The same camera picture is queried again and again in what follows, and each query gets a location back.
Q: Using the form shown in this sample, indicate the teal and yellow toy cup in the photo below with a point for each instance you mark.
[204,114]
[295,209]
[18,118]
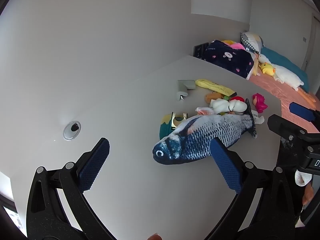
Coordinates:
[165,130]

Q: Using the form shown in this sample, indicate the grey fish plush toy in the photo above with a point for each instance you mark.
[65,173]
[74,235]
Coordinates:
[200,135]

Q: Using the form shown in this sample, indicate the pink toy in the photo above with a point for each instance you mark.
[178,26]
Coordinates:
[260,102]

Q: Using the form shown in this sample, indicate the yellow duck plush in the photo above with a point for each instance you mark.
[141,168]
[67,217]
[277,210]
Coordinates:
[267,68]

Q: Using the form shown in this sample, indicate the white plush toy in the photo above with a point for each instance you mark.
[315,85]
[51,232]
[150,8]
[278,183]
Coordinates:
[220,105]

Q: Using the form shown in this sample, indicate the orange brown plush toy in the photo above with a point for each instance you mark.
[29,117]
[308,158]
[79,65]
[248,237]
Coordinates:
[212,97]

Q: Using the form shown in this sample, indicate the teal pillow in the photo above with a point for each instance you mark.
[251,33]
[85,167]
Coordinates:
[282,58]

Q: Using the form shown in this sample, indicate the green yellow blue toy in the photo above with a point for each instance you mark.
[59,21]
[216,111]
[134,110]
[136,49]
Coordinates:
[226,97]

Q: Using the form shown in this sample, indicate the small red toy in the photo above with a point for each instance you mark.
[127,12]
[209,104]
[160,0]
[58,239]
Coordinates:
[237,98]

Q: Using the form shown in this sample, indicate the white goose plush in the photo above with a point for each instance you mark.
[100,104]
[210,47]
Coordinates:
[285,73]

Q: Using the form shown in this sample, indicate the grey plastic hook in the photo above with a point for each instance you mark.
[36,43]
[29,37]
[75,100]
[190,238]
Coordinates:
[186,85]

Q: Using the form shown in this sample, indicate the white bedside cabinet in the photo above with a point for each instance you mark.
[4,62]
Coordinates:
[112,92]

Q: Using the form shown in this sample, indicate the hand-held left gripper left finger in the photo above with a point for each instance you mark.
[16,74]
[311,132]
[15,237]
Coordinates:
[95,165]

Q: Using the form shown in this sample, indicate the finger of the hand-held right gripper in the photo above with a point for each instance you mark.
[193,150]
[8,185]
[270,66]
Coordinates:
[285,126]
[301,111]

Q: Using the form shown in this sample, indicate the patchwork pillow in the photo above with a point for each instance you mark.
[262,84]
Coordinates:
[251,41]

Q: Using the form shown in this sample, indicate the person's right hand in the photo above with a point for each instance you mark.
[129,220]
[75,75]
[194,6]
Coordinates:
[306,190]

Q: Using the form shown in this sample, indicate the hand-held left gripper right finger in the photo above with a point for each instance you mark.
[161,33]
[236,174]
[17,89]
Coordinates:
[226,167]

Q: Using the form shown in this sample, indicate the navy rabbit print blanket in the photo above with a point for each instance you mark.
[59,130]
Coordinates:
[225,57]

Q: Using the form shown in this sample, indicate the yellow banana plush toy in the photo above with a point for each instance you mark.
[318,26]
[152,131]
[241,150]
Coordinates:
[212,86]

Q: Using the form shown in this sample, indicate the pink fleece blanket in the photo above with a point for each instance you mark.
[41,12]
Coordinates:
[237,46]

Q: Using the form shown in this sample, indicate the person's left hand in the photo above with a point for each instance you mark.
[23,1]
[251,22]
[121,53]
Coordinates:
[153,237]

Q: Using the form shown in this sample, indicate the white door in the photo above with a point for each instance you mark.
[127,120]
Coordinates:
[315,40]

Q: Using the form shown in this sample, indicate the bed with pink sheet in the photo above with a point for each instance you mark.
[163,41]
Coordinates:
[275,90]

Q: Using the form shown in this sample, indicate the yellow blanket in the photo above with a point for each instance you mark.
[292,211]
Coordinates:
[227,41]

